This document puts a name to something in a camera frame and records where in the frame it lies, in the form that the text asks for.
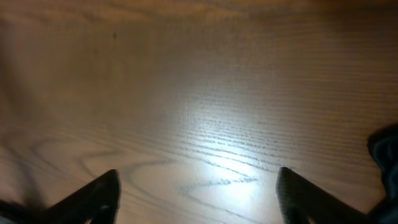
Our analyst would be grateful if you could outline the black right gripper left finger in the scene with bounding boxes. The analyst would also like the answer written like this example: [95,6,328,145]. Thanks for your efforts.
[39,169,120,224]

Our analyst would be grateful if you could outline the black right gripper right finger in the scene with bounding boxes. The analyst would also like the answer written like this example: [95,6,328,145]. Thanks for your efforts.
[276,167,369,224]

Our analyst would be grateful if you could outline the black patterned garment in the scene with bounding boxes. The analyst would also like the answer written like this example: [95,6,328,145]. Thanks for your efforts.
[367,124,397,224]

